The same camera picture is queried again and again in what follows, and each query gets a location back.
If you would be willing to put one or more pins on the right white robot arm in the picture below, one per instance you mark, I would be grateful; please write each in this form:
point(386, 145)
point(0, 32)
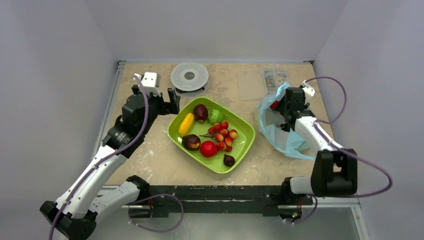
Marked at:
point(335, 169)

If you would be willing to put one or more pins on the dark brown fake fig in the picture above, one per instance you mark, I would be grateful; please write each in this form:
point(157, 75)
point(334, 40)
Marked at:
point(229, 160)

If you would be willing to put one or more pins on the red fake cherry bunch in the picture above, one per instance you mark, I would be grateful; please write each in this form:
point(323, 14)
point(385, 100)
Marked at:
point(223, 136)

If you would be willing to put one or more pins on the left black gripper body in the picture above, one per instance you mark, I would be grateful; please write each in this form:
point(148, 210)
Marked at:
point(157, 106)

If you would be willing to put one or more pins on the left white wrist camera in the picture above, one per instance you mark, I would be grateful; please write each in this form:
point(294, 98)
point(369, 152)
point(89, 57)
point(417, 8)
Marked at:
point(151, 83)

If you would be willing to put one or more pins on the light blue plastic bag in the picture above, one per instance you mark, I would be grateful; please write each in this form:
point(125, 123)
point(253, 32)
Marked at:
point(289, 143)

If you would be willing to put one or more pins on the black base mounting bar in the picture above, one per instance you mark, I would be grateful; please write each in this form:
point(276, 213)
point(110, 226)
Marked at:
point(266, 200)

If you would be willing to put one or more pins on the red fake pomegranate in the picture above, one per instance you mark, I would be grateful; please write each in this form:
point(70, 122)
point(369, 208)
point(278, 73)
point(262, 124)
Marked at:
point(208, 149)

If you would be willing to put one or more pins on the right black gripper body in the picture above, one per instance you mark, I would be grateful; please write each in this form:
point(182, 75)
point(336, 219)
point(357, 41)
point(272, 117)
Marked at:
point(282, 108)

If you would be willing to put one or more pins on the dark red fake mango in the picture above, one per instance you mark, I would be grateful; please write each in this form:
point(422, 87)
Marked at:
point(200, 113)

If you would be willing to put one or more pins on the dark red yellow fake fruit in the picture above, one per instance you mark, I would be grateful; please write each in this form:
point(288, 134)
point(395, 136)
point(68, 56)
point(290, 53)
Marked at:
point(191, 142)

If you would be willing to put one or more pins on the white filament spool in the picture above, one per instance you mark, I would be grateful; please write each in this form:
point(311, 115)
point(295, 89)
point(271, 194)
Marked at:
point(190, 79)

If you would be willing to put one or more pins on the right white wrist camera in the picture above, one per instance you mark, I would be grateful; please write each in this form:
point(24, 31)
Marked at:
point(308, 90)

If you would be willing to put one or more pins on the green fake cabbage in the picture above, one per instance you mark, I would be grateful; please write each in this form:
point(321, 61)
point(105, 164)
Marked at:
point(215, 116)

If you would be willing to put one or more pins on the clear screw organizer box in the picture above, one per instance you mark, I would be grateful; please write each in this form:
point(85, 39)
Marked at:
point(255, 84)

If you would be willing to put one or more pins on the green plastic tray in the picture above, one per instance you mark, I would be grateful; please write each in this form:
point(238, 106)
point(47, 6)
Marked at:
point(245, 139)

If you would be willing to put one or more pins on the yellow fake corn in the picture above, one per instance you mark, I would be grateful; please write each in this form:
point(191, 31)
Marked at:
point(186, 124)

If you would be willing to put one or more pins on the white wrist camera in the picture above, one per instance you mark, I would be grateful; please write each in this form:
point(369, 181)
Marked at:
point(151, 83)
point(308, 90)

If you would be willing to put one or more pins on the red fake fruits in bag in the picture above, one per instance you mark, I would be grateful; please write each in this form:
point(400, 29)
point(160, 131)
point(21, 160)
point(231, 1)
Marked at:
point(274, 105)

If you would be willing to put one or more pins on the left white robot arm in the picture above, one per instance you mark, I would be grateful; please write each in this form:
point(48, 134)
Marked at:
point(77, 212)

